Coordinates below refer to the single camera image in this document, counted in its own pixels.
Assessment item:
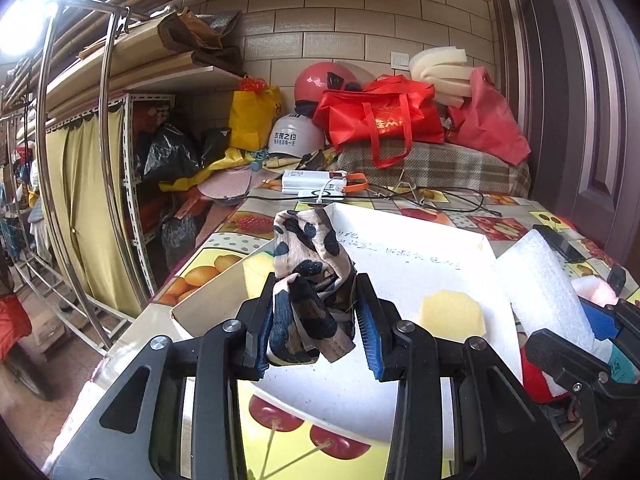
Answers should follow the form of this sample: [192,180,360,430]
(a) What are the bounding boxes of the dark purple door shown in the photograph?
[495,0,640,306]

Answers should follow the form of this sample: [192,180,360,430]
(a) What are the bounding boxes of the brown folded bags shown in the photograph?
[157,7,246,68]

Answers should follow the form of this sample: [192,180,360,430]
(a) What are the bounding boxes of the wooden boards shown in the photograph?
[45,50,241,117]

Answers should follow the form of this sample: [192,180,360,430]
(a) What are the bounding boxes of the stack of cream foam strips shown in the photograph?
[409,49,483,108]

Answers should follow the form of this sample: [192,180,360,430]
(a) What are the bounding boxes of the red plush apple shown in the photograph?
[520,347,571,403]

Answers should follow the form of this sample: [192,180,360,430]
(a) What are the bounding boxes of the white foam block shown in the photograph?
[492,230,598,356]

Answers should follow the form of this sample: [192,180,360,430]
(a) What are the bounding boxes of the white cardboard box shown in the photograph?
[170,201,523,448]

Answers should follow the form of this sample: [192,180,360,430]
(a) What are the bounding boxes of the white helmet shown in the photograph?
[267,113,327,160]

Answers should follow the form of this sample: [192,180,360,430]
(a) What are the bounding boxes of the pink sun hat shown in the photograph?
[197,167,256,202]

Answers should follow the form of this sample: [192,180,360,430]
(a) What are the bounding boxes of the red tote bag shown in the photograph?
[312,74,446,169]

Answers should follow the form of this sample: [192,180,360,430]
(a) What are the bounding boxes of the pink red fabric bag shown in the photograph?
[445,66,532,166]

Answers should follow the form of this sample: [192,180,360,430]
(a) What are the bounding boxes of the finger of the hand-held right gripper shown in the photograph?
[580,297,640,343]
[525,329,640,467]

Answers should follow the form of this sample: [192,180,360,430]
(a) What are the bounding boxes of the metal garment rack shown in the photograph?
[0,0,146,351]

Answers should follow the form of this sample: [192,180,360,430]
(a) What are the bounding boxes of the yellow gift bag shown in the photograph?
[229,76,283,151]

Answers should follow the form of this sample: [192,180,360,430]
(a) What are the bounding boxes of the white charging cable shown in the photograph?
[299,180,347,207]

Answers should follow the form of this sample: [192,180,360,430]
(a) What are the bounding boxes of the metal wire stand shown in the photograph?
[385,167,426,206]

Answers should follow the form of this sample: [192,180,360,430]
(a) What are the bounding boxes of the black plastic bag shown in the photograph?
[142,122,201,183]
[200,127,232,168]

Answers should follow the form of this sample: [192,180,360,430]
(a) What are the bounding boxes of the black cable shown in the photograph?
[370,185,501,218]

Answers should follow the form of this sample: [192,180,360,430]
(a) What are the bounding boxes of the white perforated metal shelf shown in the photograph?
[120,92,176,301]

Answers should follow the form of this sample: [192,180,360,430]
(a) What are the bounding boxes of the plaid cloth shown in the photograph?
[336,139,531,197]

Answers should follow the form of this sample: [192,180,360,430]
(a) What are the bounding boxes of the black spotted beige sock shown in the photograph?
[266,208,358,367]

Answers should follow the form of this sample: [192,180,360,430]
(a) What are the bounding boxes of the white power bank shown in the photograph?
[281,170,349,196]

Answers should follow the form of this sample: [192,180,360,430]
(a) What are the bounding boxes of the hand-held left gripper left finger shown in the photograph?
[52,272,281,480]

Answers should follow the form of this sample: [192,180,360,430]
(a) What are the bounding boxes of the fruit print tablecloth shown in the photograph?
[42,190,640,480]

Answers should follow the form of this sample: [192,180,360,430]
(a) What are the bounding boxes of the red helmet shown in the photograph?
[293,61,361,118]

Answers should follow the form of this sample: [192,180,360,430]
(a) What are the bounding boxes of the black smartphone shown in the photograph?
[531,224,587,263]

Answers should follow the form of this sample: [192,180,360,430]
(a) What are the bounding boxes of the yellow sponge piece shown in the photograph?
[419,290,488,338]

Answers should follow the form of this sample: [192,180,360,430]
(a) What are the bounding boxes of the olive green curtain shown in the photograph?
[45,107,146,318]

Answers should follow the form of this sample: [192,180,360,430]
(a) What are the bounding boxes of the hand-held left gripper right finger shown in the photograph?
[352,272,581,480]

